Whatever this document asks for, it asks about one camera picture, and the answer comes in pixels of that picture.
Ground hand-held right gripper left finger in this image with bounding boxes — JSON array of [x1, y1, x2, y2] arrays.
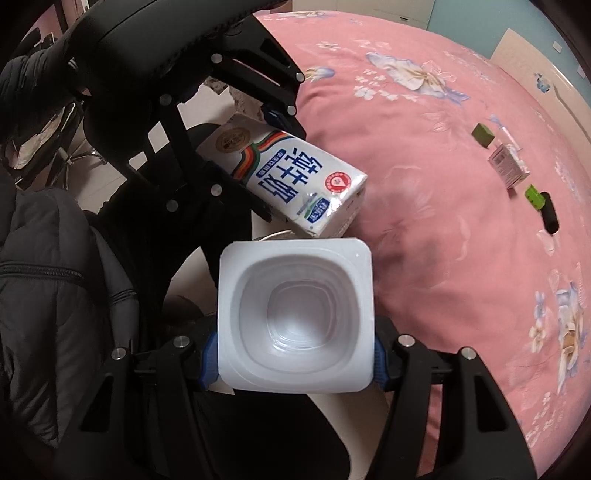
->
[[55, 318, 220, 480]]

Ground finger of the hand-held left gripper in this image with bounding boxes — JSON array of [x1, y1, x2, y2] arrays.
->
[[208, 21, 308, 141], [159, 95, 273, 223]]

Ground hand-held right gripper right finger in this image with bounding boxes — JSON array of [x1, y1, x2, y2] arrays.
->
[[372, 316, 539, 480]]

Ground white milk carton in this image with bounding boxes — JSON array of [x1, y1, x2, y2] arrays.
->
[[196, 113, 369, 239]]

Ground white plastic cup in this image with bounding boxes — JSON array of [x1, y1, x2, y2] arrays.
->
[[217, 237, 374, 395]]

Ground white medicine box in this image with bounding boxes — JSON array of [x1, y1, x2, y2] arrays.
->
[[488, 143, 531, 190]]

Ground person's left forearm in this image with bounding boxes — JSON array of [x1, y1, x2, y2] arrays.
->
[[0, 46, 93, 144]]

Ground pink floral blanket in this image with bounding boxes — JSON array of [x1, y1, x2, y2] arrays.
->
[[185, 11, 591, 480]]

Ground office chair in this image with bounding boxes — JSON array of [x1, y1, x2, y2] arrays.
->
[[0, 97, 109, 190]]

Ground black padded jacket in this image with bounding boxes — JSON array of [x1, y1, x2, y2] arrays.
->
[[0, 185, 139, 453]]

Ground small green box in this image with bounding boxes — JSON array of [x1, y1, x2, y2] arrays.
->
[[524, 184, 546, 210], [471, 123, 496, 148]]

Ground black cylinder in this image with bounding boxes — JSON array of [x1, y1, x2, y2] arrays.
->
[[539, 191, 560, 234]]

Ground beige headboard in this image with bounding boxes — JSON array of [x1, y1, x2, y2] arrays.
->
[[489, 28, 591, 153]]

